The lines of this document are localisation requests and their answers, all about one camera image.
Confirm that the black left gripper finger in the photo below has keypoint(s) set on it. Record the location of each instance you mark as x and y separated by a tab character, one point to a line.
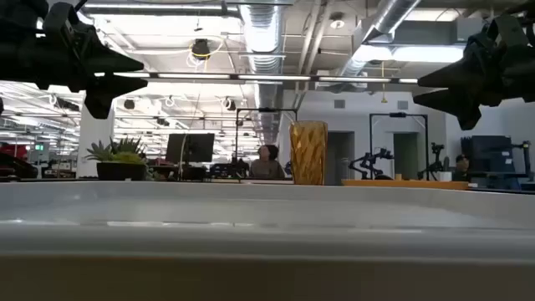
106	90
104	58

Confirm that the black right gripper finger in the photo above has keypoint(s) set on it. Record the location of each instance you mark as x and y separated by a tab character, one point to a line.
468	73
464	104

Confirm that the orange plate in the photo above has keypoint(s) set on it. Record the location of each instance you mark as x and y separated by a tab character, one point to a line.
405	184

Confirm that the amber glass cup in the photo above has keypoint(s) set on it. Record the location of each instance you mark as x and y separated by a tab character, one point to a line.
308	154

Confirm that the black background robot arm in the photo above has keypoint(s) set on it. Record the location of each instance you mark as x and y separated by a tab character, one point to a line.
436	154
370	161

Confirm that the blue storage rack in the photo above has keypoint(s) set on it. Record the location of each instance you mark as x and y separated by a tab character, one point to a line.
489	156

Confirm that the person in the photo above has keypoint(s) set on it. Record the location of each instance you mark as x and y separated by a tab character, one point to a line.
266	167
461	167

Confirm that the potted green plant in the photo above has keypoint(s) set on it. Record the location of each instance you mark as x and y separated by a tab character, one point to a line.
119	165

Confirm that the black computer monitor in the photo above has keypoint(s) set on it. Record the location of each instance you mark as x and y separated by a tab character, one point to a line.
196	148

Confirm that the long LED light bar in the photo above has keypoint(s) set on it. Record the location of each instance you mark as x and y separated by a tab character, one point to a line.
271	77

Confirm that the black metal stand frame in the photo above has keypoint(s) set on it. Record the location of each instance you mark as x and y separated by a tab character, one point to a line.
267	110
398	114

